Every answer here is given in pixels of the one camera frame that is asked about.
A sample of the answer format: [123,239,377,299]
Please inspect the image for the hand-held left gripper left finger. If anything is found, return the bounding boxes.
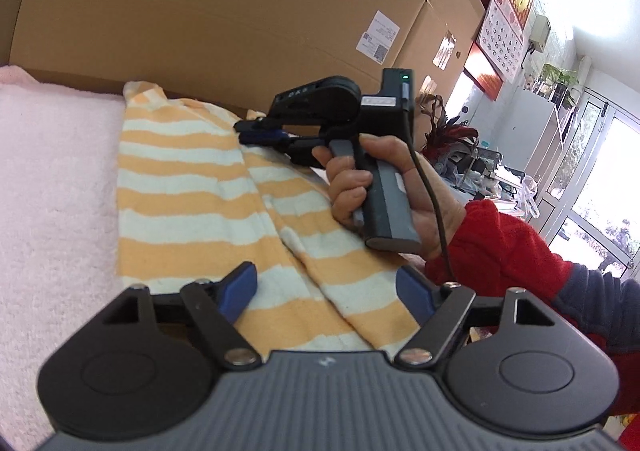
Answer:
[102,261,261,372]

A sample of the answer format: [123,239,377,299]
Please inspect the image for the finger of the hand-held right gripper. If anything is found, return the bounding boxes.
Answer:
[234,115,288,139]
[239,132,331,168]

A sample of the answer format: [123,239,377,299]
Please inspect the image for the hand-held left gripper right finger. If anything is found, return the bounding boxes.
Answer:
[394,265,558,372]

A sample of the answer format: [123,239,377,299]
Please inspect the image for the orange white striped garment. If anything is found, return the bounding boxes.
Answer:
[116,80,431,357]

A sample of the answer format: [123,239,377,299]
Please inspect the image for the person's right forearm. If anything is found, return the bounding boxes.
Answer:
[424,200,640,412]

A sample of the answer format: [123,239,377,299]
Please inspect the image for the person's right hand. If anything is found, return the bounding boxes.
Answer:
[312,134,468,262]

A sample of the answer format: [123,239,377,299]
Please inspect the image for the small plain cardboard box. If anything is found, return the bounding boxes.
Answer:
[411,66,468,124]

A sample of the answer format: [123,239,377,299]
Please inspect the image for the red feather decoration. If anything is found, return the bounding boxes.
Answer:
[419,94,480,162]

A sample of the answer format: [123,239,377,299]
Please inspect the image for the grey metal device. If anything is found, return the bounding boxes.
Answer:
[435,146,481,177]

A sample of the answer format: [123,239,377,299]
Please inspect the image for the white side table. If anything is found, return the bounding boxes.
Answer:
[450,166,538,222]

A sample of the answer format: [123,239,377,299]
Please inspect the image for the large cardboard box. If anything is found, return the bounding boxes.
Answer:
[0,0,446,117]

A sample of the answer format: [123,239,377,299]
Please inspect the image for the white cabinet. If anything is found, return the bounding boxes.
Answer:
[450,71,568,192]

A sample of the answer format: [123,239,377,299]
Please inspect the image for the white plastic hanger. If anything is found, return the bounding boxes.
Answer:
[520,176,540,218]

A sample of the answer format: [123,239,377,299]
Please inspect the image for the potted green plant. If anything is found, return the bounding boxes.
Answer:
[537,62,585,108]

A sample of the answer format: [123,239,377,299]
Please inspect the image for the pink fluffy blanket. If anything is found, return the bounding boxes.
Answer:
[0,64,126,437]

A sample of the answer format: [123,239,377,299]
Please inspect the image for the glass door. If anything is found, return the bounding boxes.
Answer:
[520,86,640,282]

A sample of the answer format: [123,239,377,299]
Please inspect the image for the black cable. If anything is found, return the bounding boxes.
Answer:
[402,78,457,282]

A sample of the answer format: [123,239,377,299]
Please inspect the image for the red wall hanging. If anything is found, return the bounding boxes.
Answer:
[464,54,506,102]

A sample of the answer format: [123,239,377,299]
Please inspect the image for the wall calendar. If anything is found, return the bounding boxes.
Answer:
[476,0,542,82]

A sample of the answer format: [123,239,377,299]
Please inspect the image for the white wall box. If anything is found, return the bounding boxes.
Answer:
[529,16,552,53]

